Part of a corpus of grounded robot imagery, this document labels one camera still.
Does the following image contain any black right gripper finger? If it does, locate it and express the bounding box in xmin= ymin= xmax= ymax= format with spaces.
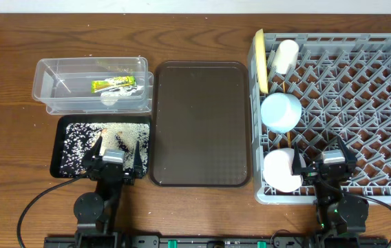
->
xmin=337 ymin=136 xmax=357 ymax=165
xmin=292 ymin=143 xmax=305 ymax=175

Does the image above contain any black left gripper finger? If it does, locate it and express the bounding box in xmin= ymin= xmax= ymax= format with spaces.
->
xmin=133 ymin=141 xmax=143 ymax=174
xmin=87 ymin=136 xmax=103 ymax=164

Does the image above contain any white rice bowl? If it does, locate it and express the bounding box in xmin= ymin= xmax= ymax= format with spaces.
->
xmin=262 ymin=148 xmax=303 ymax=193

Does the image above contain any light blue bowl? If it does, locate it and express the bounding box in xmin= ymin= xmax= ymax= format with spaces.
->
xmin=260 ymin=92 xmax=302 ymax=134

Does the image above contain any green yellow snack wrapper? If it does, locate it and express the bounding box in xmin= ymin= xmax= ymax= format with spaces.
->
xmin=91 ymin=76 xmax=136 ymax=93

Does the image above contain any white cup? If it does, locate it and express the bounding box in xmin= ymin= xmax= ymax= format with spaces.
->
xmin=271 ymin=39 xmax=299 ymax=74

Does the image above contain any yellow plate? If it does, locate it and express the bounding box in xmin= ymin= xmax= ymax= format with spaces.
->
xmin=254 ymin=29 xmax=268 ymax=94

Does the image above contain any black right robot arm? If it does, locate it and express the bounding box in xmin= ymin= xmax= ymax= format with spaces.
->
xmin=292 ymin=138 xmax=369 ymax=247

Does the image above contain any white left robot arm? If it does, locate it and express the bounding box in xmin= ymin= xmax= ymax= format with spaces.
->
xmin=74 ymin=137 xmax=143 ymax=248

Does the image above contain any black waste tray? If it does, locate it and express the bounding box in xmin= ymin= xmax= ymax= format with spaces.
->
xmin=50 ymin=114 xmax=151 ymax=178

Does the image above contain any grey dishwasher rack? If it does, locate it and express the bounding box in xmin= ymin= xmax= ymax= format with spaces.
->
xmin=247 ymin=33 xmax=391 ymax=205

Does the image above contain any pile of rice grains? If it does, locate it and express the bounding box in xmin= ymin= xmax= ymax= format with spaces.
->
xmin=59 ymin=123 xmax=149 ymax=178

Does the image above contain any dark brown tray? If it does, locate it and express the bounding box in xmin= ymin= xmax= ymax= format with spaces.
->
xmin=149 ymin=61 xmax=252 ymax=187

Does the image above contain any clear plastic bin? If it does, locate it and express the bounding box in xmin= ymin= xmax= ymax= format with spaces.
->
xmin=32 ymin=56 xmax=154 ymax=115

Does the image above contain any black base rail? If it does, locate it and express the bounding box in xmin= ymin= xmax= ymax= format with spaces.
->
xmin=43 ymin=234 xmax=389 ymax=248

